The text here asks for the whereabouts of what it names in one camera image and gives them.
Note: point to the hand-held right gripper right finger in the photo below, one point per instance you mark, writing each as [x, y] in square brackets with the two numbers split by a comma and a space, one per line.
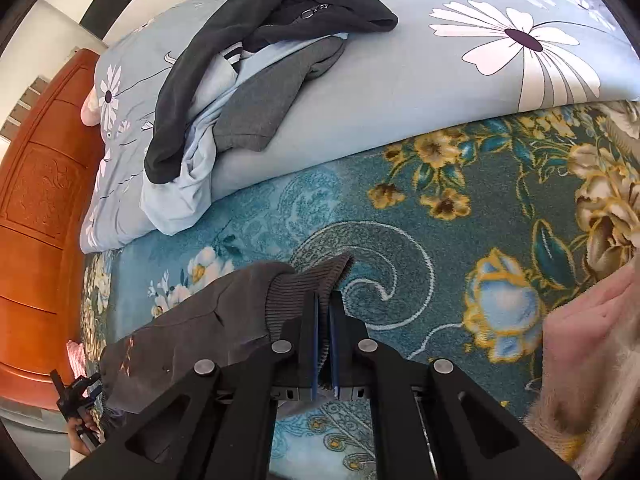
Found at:
[334, 345]

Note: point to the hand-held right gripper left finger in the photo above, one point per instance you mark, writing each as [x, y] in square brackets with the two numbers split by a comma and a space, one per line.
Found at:
[315, 345]

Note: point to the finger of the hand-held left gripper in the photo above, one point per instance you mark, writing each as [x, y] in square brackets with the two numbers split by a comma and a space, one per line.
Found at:
[92, 385]

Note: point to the grey jacket with ribbed cuff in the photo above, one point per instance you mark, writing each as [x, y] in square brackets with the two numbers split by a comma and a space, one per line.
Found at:
[200, 320]

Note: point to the pile of clothes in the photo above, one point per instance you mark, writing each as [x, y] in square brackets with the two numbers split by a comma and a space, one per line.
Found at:
[280, 5]

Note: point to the person's left hand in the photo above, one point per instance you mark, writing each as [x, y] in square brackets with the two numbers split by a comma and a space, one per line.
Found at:
[77, 435]

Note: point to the pink knitted cloth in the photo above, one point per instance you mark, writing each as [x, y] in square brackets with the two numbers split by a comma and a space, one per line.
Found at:
[77, 355]

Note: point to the teal floral blanket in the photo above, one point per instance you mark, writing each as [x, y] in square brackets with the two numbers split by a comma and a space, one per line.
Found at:
[400, 240]

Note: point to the wooden headboard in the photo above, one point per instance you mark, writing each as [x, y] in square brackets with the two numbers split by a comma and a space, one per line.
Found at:
[40, 220]

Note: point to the light blue garment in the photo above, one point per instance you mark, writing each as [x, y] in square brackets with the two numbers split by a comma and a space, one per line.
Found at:
[195, 170]

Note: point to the grey shirt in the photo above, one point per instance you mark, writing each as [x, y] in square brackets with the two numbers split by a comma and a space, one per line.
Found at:
[270, 100]

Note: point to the pink fuzzy cloth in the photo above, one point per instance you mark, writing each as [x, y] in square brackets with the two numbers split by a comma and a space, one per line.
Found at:
[590, 360]

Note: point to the light blue flowered quilt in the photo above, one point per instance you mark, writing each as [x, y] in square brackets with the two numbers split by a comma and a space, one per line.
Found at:
[400, 90]

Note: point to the pink pillow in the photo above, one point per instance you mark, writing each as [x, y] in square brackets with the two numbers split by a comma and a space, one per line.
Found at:
[91, 110]

